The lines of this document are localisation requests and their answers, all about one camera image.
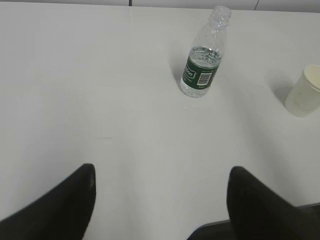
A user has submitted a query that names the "white paper cup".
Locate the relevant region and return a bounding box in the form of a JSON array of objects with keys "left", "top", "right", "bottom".
[{"left": 284, "top": 64, "right": 320, "bottom": 118}]

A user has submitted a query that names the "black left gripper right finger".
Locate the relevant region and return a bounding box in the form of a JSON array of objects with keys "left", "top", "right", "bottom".
[{"left": 226, "top": 166, "right": 320, "bottom": 240}]

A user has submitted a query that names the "clear green-label water bottle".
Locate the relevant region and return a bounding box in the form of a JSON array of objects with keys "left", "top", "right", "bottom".
[{"left": 180, "top": 5, "right": 232, "bottom": 98}]

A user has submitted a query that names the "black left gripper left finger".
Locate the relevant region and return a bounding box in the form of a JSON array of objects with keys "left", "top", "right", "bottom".
[{"left": 0, "top": 163, "right": 96, "bottom": 240}]

